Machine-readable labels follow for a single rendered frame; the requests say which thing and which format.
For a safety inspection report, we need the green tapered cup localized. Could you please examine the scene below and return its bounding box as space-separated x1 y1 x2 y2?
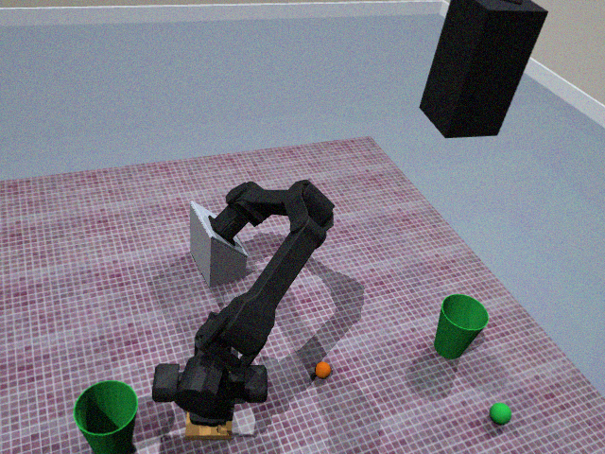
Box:
434 294 489 359
73 380 138 454

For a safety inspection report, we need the green ball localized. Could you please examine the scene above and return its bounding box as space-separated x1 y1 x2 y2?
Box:
489 402 512 425

